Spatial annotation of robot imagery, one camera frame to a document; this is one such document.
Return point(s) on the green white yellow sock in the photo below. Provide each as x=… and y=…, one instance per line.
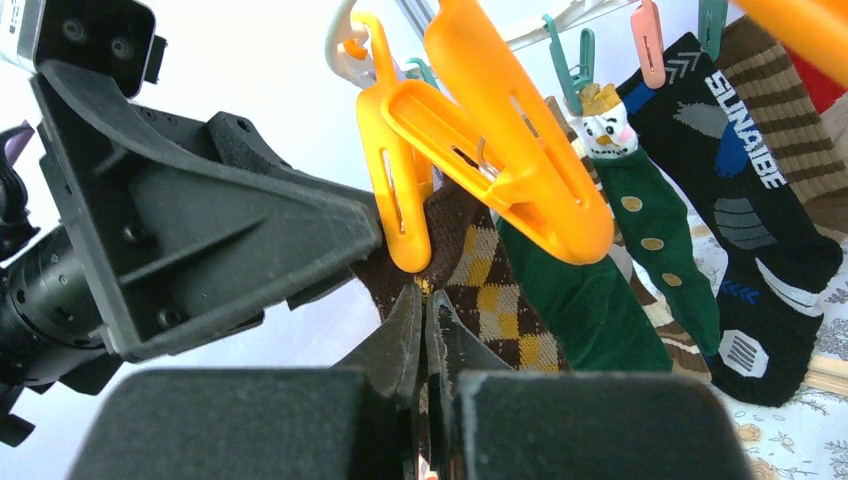
x=590, y=309

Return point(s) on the brown striped sock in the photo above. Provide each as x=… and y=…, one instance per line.
x=686, y=357

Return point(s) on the teal clip holding socks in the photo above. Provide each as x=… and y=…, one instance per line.
x=572, y=79

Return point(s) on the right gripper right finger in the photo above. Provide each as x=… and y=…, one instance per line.
x=469, y=414

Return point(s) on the dark green sock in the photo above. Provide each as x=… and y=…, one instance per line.
x=652, y=219

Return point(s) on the pink clothespin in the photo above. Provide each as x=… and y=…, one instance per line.
x=647, y=33

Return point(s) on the brown argyle sock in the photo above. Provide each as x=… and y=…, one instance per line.
x=469, y=264

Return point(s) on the white oval sock hanger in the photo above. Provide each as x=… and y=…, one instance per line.
x=456, y=30

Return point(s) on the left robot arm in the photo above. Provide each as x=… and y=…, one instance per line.
x=49, y=320

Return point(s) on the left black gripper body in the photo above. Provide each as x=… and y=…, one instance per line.
x=179, y=250

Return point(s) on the black sunaibe sport sock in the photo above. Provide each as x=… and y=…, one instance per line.
x=700, y=132

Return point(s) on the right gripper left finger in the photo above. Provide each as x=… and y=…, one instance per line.
x=388, y=360

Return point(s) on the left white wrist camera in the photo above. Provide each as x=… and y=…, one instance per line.
x=112, y=37

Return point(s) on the white chick face sock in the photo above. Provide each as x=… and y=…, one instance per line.
x=604, y=129

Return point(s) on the orange clothespin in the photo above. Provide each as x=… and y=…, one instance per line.
x=492, y=133
x=815, y=29
x=398, y=188

